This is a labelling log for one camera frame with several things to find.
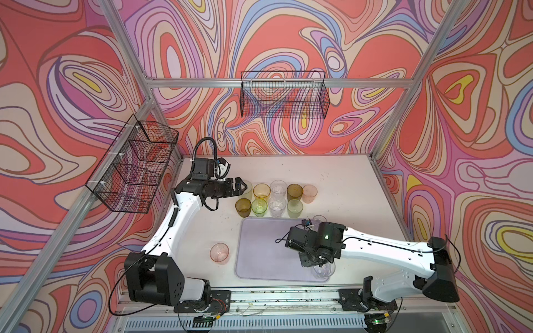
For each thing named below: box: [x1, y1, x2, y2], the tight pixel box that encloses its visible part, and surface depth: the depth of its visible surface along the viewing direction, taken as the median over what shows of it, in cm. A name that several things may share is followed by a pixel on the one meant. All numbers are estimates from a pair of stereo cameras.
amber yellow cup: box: [252, 183, 272, 202], surface depth 98 cm
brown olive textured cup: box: [286, 183, 304, 202], surface depth 98 cm
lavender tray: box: [235, 217, 329, 283], surface depth 85 cm
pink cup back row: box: [301, 183, 318, 204], surface depth 101 cm
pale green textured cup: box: [287, 198, 304, 219], surface depth 95 cm
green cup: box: [251, 198, 268, 218], surface depth 97 cm
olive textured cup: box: [235, 197, 252, 218], surface depth 95 cm
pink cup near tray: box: [209, 242, 230, 266], surface depth 82 cm
